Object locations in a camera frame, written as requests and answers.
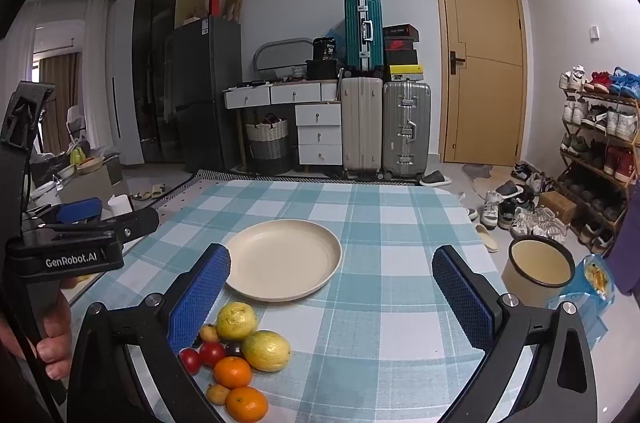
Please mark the beige slipper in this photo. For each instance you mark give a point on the beige slipper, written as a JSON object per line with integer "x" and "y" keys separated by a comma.
{"x": 487, "y": 238}

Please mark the blue snack bag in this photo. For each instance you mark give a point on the blue snack bag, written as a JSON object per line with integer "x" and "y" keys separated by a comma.
{"x": 575, "y": 308}

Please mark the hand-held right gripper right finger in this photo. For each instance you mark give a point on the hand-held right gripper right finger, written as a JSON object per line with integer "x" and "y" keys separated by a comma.
{"x": 465, "y": 298}

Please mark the black red shoe box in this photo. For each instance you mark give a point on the black red shoe box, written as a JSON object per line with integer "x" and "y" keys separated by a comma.
{"x": 402, "y": 31}

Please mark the white office chair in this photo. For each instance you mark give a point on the white office chair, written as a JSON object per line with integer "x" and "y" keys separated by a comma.
{"x": 77, "y": 128}

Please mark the teal suitcase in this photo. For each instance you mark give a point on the teal suitcase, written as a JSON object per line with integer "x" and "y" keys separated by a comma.
{"x": 356, "y": 33}

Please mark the cream enamel pot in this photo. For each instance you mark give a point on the cream enamel pot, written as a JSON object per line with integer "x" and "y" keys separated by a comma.
{"x": 525, "y": 283}

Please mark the silver suitcase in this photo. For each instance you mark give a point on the silver suitcase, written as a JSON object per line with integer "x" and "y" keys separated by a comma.
{"x": 406, "y": 128}

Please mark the black crate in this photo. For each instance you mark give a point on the black crate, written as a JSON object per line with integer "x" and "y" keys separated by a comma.
{"x": 324, "y": 69}

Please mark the wooden door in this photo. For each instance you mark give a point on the wooden door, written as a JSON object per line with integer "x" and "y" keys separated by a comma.
{"x": 480, "y": 103}

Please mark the yellow green lemon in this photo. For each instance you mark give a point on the yellow green lemon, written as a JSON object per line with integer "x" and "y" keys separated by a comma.
{"x": 236, "y": 320}
{"x": 266, "y": 350}

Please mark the purple bag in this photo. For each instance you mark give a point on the purple bag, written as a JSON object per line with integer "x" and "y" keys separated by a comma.
{"x": 627, "y": 248}

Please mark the black tub white label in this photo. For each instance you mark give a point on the black tub white label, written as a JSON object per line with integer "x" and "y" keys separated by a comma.
{"x": 324, "y": 48}

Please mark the small cardboard box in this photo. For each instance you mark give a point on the small cardboard box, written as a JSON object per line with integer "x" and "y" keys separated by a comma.
{"x": 557, "y": 205}

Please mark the orange tangerine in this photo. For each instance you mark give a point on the orange tangerine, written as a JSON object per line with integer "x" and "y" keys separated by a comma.
{"x": 246, "y": 404}
{"x": 232, "y": 372}

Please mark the cream round plate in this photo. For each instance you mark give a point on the cream round plate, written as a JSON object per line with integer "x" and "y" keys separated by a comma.
{"x": 280, "y": 258}

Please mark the white desk with drawers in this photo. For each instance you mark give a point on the white desk with drawers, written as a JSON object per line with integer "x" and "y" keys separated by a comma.
{"x": 317, "y": 123}

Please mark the small brown longan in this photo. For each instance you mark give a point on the small brown longan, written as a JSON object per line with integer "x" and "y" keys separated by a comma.
{"x": 209, "y": 333}
{"x": 218, "y": 393}

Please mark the person's left hand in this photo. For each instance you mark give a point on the person's left hand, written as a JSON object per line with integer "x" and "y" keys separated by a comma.
{"x": 55, "y": 328}

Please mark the wooden shoe rack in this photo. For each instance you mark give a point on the wooden shoe rack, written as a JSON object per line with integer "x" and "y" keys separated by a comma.
{"x": 622, "y": 188}

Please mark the red logo shoe box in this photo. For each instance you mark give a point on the red logo shoe box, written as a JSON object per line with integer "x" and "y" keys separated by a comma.
{"x": 400, "y": 45}

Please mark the large cardboard box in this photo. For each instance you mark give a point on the large cardboard box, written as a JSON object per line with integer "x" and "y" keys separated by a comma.
{"x": 95, "y": 185}

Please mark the grey slipper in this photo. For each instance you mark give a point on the grey slipper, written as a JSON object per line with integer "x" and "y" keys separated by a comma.
{"x": 435, "y": 179}

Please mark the brown cardboard piece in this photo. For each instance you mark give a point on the brown cardboard piece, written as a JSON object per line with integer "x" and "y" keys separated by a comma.
{"x": 234, "y": 5}

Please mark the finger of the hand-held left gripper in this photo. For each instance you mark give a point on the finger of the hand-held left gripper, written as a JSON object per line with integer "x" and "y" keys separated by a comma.
{"x": 80, "y": 209}
{"x": 140, "y": 223}

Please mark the grey curved frame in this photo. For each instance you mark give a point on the grey curved frame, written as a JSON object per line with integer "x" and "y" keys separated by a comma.
{"x": 280, "y": 45}

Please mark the shoe rack with shoes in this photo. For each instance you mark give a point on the shoe rack with shoes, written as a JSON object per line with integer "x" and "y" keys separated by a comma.
{"x": 607, "y": 118}

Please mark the pile of shoes on floor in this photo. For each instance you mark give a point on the pile of shoes on floor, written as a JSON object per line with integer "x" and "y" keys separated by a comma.
{"x": 520, "y": 208}

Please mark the white wardrobe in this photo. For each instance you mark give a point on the white wardrobe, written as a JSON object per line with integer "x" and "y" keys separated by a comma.
{"x": 125, "y": 78}

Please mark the pair of beige slippers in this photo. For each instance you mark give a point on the pair of beige slippers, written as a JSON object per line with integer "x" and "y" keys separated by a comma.
{"x": 149, "y": 192}

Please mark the grey white wicker basket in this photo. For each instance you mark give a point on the grey white wicker basket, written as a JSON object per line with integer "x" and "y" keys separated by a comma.
{"x": 267, "y": 145}

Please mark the blue white checkered tablecloth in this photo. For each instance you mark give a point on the blue white checkered tablecloth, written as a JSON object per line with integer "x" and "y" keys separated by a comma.
{"x": 380, "y": 313}

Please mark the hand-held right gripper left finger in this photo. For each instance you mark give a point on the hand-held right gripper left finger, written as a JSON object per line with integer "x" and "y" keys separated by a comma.
{"x": 200, "y": 293}

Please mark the brown curtain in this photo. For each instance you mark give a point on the brown curtain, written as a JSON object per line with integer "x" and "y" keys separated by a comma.
{"x": 60, "y": 103}

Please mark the beige suitcase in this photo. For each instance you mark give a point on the beige suitcase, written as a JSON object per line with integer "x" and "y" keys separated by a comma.
{"x": 361, "y": 128}

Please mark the black glass cabinet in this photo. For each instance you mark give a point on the black glass cabinet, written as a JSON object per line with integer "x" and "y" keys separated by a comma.
{"x": 152, "y": 63}

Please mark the dark grey refrigerator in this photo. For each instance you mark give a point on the dark grey refrigerator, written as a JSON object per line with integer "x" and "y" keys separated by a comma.
{"x": 205, "y": 93}

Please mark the red tomato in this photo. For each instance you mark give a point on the red tomato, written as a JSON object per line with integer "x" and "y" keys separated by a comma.
{"x": 190, "y": 359}
{"x": 212, "y": 353}

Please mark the white light switch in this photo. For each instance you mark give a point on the white light switch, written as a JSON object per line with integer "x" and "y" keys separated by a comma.
{"x": 594, "y": 32}

